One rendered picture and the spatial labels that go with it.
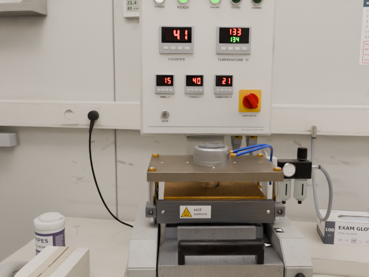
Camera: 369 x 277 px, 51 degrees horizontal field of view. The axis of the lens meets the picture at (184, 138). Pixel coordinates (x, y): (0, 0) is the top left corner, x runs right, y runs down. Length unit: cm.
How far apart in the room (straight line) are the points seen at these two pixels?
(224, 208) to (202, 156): 12
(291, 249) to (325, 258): 46
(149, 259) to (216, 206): 16
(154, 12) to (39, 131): 84
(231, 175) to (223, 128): 23
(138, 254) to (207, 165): 23
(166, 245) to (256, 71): 47
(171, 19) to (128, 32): 53
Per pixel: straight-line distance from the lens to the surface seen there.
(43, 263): 105
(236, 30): 96
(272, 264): 72
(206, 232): 75
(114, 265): 121
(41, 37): 161
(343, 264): 121
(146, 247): 72
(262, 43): 98
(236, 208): 77
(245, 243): 69
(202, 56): 95
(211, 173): 75
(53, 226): 117
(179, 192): 80
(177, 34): 95
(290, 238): 76
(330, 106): 136
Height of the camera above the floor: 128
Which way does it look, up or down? 8 degrees down
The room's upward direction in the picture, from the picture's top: straight up
